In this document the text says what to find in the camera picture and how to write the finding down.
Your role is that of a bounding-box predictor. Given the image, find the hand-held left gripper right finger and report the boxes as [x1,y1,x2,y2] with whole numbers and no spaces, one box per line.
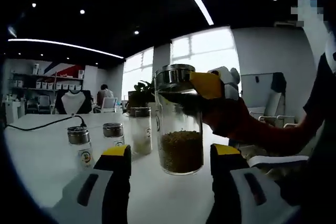
[206,143,301,224]

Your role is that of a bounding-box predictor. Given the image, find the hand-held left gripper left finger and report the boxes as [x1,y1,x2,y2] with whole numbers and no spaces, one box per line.
[51,144,131,224]

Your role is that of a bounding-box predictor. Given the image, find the short labelled seasoning bottle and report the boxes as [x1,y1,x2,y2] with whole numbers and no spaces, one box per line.
[67,126,95,172]

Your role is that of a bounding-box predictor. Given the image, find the tall seasoning bottle brown contents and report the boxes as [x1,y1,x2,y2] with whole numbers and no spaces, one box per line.
[154,63,204,176]

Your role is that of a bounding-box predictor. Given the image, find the tall seasoning bottle white contents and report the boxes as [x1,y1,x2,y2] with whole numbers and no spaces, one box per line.
[129,106,153,156]

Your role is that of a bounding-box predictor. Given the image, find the short glass seasoning bottle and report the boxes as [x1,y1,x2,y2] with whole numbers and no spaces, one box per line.
[102,122,125,149]

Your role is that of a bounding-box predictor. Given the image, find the person's right hand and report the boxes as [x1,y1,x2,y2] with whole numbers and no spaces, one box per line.
[202,97,250,143]

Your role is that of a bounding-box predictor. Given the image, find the whiteboard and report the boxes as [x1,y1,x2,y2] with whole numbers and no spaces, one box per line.
[240,72,287,120]

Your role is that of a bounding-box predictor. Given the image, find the green potted plant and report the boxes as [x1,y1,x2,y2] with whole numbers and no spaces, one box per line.
[127,79,158,116]

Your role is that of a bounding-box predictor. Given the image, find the dark cloth on whiteboard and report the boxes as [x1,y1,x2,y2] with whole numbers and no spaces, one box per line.
[271,71,287,94]

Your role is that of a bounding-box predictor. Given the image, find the white chair armrest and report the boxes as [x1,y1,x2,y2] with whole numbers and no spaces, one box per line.
[246,154,311,169]

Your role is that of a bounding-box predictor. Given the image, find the white mesh office chair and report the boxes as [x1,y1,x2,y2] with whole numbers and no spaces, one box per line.
[101,97,118,114]

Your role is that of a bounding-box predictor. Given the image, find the grey office chair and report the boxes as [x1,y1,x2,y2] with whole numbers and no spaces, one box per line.
[26,95,51,115]

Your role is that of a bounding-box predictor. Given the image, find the person's dark shirt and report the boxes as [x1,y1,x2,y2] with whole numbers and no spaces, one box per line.
[301,53,336,224]

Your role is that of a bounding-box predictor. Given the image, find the white cabinet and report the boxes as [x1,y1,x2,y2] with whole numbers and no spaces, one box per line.
[5,100,26,123]

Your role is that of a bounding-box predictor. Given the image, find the shelf with white boxes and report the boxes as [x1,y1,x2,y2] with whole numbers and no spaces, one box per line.
[9,62,85,93]

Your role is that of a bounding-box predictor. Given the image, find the curved ceiling light strip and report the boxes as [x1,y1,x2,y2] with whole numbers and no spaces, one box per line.
[7,38,124,59]

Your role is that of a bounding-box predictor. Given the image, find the black power cable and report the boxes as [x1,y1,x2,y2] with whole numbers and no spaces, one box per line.
[5,115,88,132]

